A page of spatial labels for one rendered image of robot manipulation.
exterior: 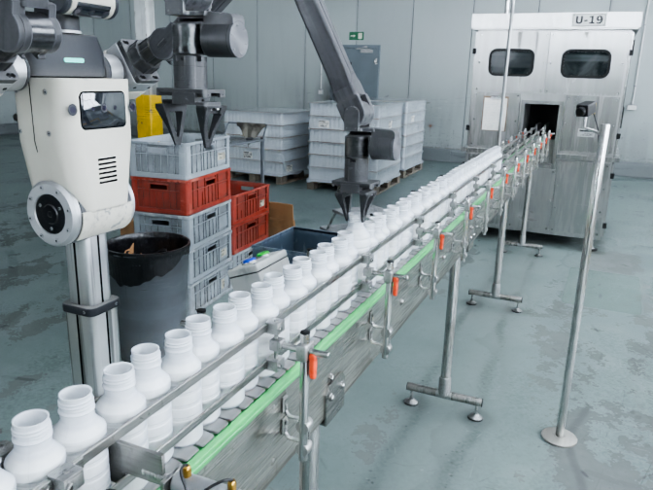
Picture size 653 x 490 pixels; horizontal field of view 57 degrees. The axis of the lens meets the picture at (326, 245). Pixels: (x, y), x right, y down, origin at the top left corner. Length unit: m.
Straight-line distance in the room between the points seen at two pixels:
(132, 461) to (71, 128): 0.88
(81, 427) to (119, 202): 0.92
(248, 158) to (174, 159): 5.22
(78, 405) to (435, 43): 11.36
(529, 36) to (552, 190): 1.41
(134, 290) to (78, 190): 1.76
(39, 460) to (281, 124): 8.04
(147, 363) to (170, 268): 2.39
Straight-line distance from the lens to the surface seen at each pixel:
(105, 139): 1.55
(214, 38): 1.05
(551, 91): 5.99
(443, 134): 11.84
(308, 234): 2.33
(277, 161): 8.70
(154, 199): 3.92
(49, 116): 1.50
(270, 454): 1.12
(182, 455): 0.92
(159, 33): 1.65
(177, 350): 0.87
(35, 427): 0.71
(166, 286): 3.23
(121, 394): 0.80
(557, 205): 6.09
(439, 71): 11.83
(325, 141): 8.24
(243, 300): 1.00
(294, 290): 1.15
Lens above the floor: 1.52
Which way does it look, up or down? 16 degrees down
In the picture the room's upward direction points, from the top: 2 degrees clockwise
